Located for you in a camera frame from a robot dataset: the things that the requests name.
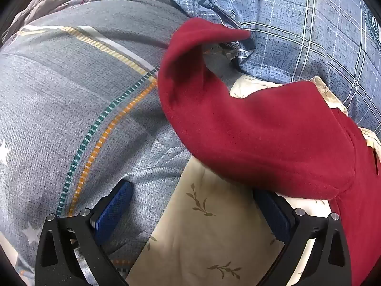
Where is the cream leaf-print pillow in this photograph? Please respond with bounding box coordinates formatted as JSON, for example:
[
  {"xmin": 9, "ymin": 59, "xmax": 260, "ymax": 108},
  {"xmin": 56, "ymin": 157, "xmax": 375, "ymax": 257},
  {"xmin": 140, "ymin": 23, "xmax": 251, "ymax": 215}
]
[{"xmin": 125, "ymin": 75, "xmax": 381, "ymax": 286}]

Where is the grey striped star bedsheet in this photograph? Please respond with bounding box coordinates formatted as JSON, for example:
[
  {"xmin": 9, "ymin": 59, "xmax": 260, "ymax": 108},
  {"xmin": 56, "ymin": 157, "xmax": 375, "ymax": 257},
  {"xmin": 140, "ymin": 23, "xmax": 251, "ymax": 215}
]
[{"xmin": 0, "ymin": 0, "xmax": 239, "ymax": 286}]

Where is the dark red fleece garment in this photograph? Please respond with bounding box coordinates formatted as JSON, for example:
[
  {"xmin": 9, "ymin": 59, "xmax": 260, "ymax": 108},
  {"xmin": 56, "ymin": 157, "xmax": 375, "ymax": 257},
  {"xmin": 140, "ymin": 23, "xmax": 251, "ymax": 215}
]
[{"xmin": 157, "ymin": 17, "xmax": 381, "ymax": 286}]

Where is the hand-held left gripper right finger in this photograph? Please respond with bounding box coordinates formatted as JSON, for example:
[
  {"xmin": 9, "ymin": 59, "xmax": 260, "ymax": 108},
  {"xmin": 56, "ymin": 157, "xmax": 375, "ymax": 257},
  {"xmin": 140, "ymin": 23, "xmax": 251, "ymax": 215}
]
[{"xmin": 253, "ymin": 188, "xmax": 353, "ymax": 286}]

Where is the blue plaid pillow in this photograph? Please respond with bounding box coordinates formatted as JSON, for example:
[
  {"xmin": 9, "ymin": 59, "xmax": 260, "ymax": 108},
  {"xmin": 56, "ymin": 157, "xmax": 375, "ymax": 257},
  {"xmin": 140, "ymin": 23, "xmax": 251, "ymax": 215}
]
[{"xmin": 161, "ymin": 0, "xmax": 381, "ymax": 134}]

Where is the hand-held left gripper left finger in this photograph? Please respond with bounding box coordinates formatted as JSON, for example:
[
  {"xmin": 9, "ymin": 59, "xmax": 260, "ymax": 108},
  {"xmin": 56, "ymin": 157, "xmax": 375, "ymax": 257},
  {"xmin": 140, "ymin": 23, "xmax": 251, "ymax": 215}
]
[{"xmin": 35, "ymin": 179, "xmax": 133, "ymax": 286}]

